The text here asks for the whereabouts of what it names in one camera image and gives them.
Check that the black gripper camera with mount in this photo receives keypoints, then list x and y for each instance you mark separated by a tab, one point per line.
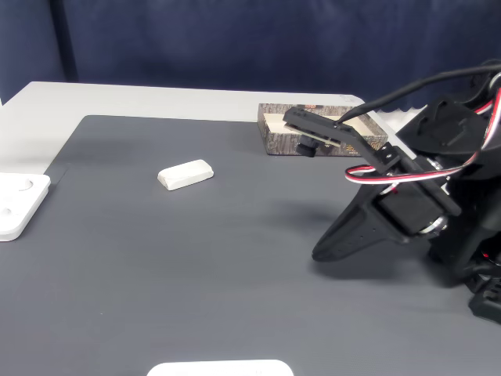
309	117

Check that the white plastic tray with dimples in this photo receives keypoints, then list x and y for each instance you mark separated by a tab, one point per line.
19	203

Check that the bark patterned cardboard box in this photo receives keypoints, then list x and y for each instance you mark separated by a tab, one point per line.
282	143

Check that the grey table mat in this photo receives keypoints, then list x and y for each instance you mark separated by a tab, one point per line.
195	274

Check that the dark blue fabric partition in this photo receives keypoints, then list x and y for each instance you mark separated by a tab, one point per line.
235	43

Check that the white block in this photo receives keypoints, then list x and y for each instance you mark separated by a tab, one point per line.
186	174

